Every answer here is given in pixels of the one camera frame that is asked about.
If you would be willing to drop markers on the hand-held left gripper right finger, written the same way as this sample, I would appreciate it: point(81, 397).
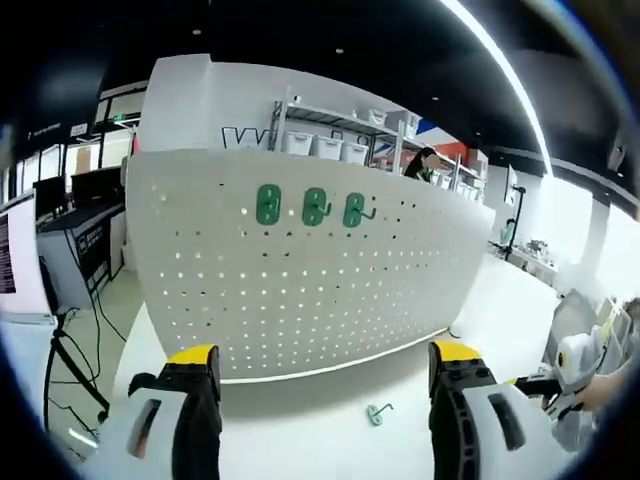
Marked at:
point(450, 425)

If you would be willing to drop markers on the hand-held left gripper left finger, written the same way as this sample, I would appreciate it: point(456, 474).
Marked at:
point(195, 425)

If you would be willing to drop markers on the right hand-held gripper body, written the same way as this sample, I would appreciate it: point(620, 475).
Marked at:
point(577, 360)

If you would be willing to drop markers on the white perforated mounting plate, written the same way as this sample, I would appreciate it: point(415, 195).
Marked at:
point(300, 280)

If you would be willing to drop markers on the person's right hand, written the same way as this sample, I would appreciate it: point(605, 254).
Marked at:
point(610, 392)

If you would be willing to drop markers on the black floor tripod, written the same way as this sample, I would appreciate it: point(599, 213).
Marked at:
point(80, 371)

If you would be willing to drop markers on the black tripod stand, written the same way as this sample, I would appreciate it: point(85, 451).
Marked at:
point(517, 220)

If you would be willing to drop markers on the black desk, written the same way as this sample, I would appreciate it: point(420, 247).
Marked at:
point(97, 250)

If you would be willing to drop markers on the white panel with purple print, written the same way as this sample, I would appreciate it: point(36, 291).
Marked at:
point(25, 250)

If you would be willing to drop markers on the black computer monitor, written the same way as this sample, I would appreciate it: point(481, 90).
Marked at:
point(95, 187)
point(50, 197)

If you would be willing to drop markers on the long ceiling light strip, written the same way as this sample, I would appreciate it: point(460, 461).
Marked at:
point(522, 85)

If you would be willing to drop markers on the row of white storage bins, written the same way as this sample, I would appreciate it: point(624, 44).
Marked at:
point(327, 147)

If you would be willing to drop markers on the grey metal shelving rack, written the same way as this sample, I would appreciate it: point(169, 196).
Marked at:
point(278, 125)

